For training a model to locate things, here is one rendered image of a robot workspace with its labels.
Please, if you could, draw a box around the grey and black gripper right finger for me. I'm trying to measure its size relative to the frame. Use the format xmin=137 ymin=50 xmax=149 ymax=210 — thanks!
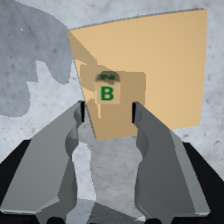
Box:
xmin=132 ymin=101 xmax=224 ymax=224

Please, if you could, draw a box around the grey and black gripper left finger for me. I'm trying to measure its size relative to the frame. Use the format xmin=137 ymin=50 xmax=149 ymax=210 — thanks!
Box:
xmin=0 ymin=100 xmax=85 ymax=224

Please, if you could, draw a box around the tan flat mat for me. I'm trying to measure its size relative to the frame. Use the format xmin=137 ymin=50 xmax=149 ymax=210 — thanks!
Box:
xmin=67 ymin=10 xmax=208 ymax=141

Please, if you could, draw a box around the beige block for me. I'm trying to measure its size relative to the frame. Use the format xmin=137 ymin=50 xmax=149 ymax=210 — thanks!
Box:
xmin=94 ymin=74 xmax=121 ymax=105

